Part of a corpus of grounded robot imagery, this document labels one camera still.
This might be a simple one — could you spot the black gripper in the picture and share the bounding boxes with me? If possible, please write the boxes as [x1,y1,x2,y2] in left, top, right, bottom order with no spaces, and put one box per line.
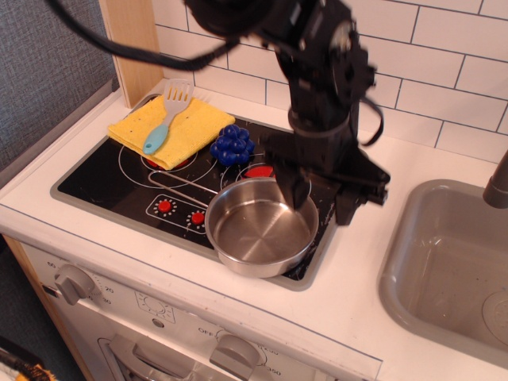
[260,118,390,226]

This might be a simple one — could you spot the stainless steel pot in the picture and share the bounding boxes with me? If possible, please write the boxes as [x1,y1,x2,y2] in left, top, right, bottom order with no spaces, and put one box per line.
[148,171,319,278]

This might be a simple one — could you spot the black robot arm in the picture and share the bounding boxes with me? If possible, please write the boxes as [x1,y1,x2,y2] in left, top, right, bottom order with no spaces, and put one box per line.
[188,1,390,226]

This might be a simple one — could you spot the blue toy grapes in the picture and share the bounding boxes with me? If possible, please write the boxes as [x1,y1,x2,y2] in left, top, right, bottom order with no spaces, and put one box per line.
[210,124,256,167]

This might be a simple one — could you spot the grey sink basin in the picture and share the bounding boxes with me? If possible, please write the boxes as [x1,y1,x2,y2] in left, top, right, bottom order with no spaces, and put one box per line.
[379,179,507,368]

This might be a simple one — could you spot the black toy stovetop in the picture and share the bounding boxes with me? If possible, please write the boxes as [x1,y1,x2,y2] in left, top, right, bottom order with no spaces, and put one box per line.
[51,119,335,291]

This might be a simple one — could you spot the yellow folded cloth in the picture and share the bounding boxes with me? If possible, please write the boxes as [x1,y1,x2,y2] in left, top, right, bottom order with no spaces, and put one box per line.
[108,96,236,170]

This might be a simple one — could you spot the grey faucet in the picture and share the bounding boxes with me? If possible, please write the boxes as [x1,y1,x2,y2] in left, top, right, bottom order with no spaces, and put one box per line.
[483,152,508,209]

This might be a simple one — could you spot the grey right oven knob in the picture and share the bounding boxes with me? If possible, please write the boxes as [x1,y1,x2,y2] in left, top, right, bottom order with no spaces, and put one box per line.
[210,334,260,380]

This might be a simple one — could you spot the grey oven knob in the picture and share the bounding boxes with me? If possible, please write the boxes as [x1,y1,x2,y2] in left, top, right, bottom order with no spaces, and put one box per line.
[55,264,95,306]
[210,334,260,380]

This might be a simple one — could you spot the grey left oven knob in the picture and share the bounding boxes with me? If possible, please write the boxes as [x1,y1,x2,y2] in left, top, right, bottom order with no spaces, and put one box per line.
[55,264,95,306]

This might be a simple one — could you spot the grey spatula blue handle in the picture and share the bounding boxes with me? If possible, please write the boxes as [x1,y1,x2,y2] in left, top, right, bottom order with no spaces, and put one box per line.
[142,79,194,155]

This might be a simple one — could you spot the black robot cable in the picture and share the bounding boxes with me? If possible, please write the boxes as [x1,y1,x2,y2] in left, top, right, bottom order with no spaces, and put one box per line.
[45,0,385,147]

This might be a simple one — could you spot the oven door handle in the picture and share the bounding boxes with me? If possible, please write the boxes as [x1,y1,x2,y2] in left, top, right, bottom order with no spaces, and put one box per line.
[106,333,255,381]

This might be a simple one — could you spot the wooden post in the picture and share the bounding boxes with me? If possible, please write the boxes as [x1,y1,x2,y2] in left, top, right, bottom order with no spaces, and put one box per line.
[99,0,164,108]

